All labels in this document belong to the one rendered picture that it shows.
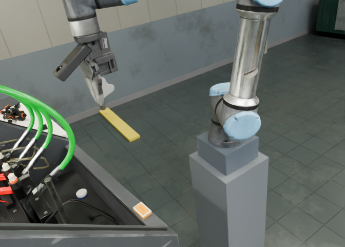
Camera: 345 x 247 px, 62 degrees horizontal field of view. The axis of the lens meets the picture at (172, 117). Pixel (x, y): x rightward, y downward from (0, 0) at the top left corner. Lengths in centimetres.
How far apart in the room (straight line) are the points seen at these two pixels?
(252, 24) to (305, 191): 164
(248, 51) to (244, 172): 51
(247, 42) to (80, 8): 46
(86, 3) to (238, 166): 80
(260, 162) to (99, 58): 75
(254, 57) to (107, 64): 43
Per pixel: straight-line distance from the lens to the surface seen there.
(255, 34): 86
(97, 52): 84
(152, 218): 84
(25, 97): 67
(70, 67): 80
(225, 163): 111
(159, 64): 385
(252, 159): 123
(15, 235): 54
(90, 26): 80
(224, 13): 439
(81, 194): 115
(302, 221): 211
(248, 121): 93
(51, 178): 75
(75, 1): 79
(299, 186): 233
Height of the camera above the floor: 157
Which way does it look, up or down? 29 degrees down
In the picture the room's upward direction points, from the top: 8 degrees counter-clockwise
